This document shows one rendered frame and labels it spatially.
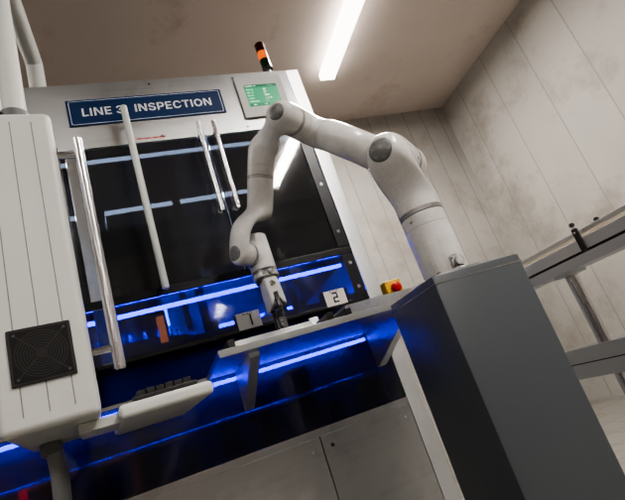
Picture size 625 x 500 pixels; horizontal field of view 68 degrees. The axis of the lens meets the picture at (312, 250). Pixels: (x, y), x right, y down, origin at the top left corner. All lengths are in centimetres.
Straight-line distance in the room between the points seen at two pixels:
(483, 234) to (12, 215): 404
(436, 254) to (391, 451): 81
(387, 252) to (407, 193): 288
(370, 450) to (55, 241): 117
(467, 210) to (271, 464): 353
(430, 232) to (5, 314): 97
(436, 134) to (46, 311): 435
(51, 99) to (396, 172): 139
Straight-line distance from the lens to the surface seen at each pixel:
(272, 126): 149
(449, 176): 480
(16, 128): 136
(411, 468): 179
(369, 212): 423
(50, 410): 110
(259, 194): 155
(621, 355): 212
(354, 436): 172
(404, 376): 181
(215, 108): 208
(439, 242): 122
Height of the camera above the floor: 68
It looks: 17 degrees up
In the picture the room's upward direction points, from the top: 19 degrees counter-clockwise
